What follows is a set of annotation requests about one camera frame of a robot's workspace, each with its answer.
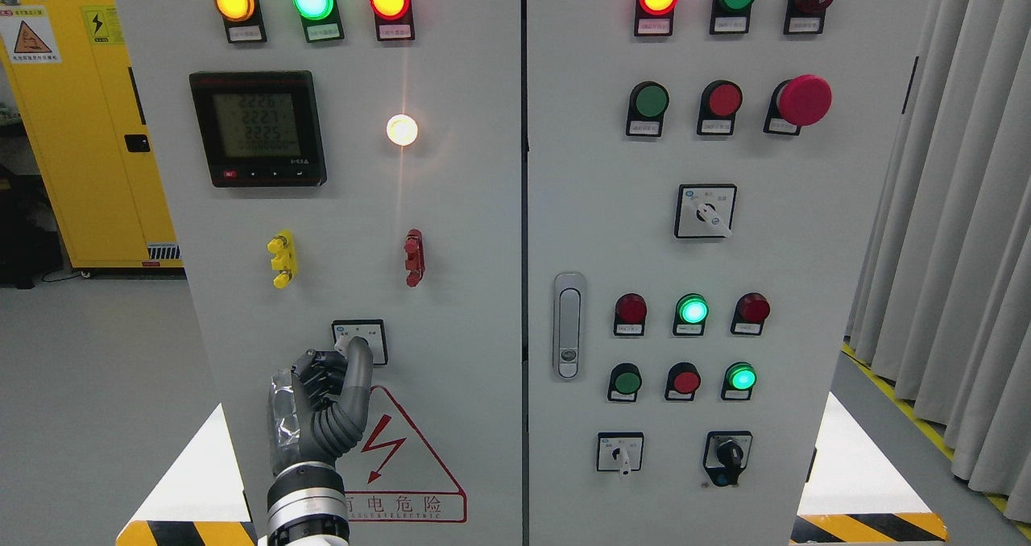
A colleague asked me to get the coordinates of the red terminal connector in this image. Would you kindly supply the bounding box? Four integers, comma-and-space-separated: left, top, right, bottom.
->
403, 228, 426, 287

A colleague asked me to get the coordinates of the red electric danger sign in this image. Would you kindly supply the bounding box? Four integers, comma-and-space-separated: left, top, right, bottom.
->
337, 386, 467, 523

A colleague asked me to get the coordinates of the lit green lamp middle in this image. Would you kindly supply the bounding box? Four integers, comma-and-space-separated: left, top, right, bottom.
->
673, 293, 710, 337

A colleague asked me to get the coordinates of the black digital power meter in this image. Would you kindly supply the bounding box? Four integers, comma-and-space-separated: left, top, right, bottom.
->
190, 70, 327, 187

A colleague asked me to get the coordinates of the grey cabinet right door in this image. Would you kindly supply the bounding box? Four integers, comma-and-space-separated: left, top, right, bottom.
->
526, 0, 933, 545

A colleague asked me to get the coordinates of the lit green indicator lamp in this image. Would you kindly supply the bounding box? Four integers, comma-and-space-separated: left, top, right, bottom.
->
293, 0, 345, 43

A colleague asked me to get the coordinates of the right hazard striped base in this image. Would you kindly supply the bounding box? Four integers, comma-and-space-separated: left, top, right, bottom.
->
789, 395, 950, 545

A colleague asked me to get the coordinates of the grey curtain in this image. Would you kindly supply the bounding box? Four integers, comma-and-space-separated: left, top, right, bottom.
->
849, 0, 1030, 523

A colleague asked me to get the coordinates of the white rotary selector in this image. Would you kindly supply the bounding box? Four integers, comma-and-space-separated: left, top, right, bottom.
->
673, 184, 738, 240
595, 432, 645, 476

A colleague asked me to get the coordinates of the red emergency stop button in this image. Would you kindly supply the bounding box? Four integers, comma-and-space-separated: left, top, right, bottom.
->
763, 75, 833, 136

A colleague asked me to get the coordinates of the lit red indicator lamp left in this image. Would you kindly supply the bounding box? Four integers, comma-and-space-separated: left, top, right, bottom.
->
371, 0, 415, 42

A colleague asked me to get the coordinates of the white rotary selector upper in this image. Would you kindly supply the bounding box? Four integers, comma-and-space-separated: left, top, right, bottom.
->
673, 184, 738, 240

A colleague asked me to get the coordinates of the grey door lock handle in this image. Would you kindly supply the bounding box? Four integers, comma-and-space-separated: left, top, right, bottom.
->
552, 273, 586, 380

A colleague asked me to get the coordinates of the red push button lower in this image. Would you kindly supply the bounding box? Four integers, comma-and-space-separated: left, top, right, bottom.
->
664, 362, 701, 402

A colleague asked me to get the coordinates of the dark red lamp right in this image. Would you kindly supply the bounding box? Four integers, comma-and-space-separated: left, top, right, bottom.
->
730, 292, 771, 337

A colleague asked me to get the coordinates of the dark red buzzer lamp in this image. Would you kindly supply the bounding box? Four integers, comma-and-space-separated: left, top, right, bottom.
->
783, 0, 834, 35

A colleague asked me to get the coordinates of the yellow terminal connector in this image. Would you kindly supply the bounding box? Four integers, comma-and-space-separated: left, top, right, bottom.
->
267, 230, 297, 289

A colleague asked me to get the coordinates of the lit green button lower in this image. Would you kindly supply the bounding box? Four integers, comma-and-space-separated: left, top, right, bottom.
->
719, 362, 757, 402

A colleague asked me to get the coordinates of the yellow safety cabinet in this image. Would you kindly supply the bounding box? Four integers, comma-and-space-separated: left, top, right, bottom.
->
2, 0, 182, 270

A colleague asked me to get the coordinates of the left hazard striped base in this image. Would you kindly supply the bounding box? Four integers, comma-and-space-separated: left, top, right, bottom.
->
115, 407, 257, 545

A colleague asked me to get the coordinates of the hazard striped base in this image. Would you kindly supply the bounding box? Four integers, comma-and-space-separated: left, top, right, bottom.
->
115, 407, 257, 545
789, 395, 950, 545

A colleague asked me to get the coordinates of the red push button upper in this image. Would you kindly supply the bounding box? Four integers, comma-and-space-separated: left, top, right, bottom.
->
696, 80, 743, 136

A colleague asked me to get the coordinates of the dark red indicator lamp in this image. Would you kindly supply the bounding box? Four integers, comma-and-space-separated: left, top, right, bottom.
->
612, 293, 648, 337

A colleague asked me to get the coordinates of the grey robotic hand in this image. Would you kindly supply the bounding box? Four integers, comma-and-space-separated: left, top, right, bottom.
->
268, 337, 373, 477

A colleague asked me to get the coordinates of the green push button lower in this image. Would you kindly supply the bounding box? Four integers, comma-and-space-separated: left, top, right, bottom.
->
607, 362, 642, 403

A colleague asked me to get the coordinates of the red push button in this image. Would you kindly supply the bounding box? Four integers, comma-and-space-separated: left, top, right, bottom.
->
664, 362, 701, 402
696, 80, 743, 136

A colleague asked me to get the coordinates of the amber indicator lamp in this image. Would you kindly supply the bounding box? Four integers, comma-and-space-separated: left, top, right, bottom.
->
214, 0, 267, 44

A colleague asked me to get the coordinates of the lit red lamp right door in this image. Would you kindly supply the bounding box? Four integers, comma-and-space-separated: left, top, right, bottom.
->
633, 0, 678, 37

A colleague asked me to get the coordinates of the dark green indicator lamp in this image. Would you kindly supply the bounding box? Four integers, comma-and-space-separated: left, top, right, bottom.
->
708, 0, 755, 35

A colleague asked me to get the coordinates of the green push button upper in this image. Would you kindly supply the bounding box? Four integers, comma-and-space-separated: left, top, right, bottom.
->
625, 81, 669, 138

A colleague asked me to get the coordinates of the black key selector switch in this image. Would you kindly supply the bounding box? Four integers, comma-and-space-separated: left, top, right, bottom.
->
702, 431, 752, 487

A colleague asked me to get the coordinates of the grey cabinet door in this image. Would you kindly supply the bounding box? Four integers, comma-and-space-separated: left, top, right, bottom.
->
115, 0, 523, 545
526, 0, 933, 545

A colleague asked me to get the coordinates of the white rotary selector lower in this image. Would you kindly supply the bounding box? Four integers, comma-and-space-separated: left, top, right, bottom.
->
595, 432, 645, 476

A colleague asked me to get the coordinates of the grey cabinet left door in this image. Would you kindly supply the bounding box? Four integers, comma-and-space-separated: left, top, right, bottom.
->
115, 0, 523, 545

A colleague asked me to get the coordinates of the white rotary light switch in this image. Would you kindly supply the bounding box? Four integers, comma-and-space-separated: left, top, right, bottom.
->
331, 319, 389, 367

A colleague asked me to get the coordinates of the green push button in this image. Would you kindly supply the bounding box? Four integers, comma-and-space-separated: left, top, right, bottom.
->
607, 362, 642, 403
625, 81, 669, 138

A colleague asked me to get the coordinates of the small clear pilot light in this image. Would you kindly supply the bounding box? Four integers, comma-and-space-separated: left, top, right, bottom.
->
384, 114, 419, 147

